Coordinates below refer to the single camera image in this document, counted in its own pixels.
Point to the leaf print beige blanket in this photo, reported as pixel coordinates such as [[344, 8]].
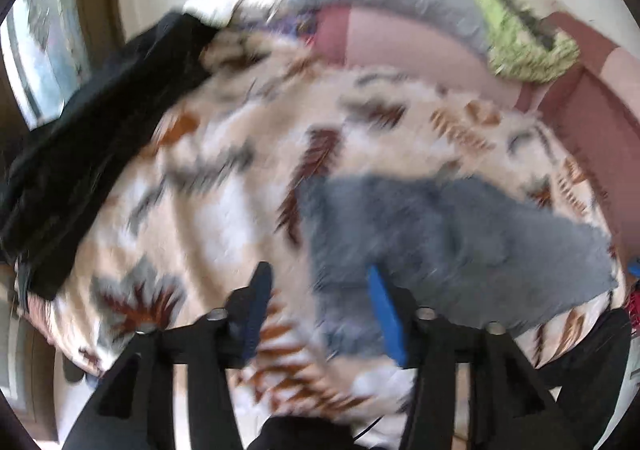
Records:
[[193, 212]]

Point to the black garment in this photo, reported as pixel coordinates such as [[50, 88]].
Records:
[[54, 189]]

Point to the window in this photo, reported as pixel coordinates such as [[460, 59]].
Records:
[[45, 56]]

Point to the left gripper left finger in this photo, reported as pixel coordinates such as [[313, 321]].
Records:
[[132, 406]]

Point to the green patterned folded cloth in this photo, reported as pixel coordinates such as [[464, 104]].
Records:
[[522, 46]]

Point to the blue denim pants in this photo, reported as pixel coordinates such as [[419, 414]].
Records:
[[460, 246]]

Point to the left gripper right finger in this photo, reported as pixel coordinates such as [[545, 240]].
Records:
[[509, 406]]

